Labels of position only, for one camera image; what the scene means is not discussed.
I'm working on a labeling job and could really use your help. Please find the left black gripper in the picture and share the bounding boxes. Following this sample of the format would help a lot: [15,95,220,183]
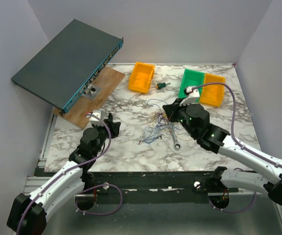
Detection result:
[92,119,120,156]

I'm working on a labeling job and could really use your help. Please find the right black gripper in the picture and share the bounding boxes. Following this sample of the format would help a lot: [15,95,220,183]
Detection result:
[163,97,197,138]

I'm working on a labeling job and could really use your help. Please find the coloured thin cables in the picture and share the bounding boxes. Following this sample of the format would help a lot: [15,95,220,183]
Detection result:
[141,98,193,145]

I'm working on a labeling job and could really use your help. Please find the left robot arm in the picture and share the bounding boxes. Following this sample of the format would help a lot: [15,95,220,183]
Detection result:
[6,113,121,235]

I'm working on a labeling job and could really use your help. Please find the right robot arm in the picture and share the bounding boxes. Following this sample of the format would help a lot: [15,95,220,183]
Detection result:
[163,98,282,206]

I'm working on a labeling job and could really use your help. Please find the small combination wrench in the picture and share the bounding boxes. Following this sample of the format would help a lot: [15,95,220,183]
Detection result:
[137,135,164,144]

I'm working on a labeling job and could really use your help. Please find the green stubby screwdriver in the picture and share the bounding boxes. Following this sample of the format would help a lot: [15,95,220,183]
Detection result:
[156,83,170,90]

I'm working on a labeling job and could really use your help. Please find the large ratchet wrench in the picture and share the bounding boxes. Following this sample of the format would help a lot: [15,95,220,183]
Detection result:
[169,127,182,150]

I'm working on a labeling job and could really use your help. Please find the green plastic bin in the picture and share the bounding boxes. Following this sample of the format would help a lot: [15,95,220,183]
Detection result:
[178,69,205,98]

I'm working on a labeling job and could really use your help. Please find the right yellow plastic bin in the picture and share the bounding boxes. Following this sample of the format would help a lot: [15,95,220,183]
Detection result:
[199,73,225,107]

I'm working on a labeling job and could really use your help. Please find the yellow plastic bin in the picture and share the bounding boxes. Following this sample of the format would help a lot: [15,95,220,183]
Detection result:
[199,73,225,107]
[128,62,155,94]

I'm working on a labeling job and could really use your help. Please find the plywood board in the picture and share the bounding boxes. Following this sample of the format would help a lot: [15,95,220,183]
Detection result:
[62,67,125,129]

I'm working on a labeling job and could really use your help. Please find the left yellow plastic bin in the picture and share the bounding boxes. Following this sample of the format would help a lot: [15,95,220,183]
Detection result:
[128,62,155,94]

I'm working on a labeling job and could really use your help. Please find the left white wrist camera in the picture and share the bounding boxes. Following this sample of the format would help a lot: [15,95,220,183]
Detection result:
[86,110,105,126]

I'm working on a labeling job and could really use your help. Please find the metal bracket with knob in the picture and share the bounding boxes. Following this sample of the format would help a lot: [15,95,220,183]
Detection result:
[82,84,101,100]

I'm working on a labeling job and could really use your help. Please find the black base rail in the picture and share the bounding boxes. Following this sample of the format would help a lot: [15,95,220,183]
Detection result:
[34,168,244,205]

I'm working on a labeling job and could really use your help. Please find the dark grey network switch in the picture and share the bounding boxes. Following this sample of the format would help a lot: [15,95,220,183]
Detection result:
[11,19,123,116]

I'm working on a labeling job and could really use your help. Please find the aluminium frame rail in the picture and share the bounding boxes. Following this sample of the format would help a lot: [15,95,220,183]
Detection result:
[23,168,55,195]

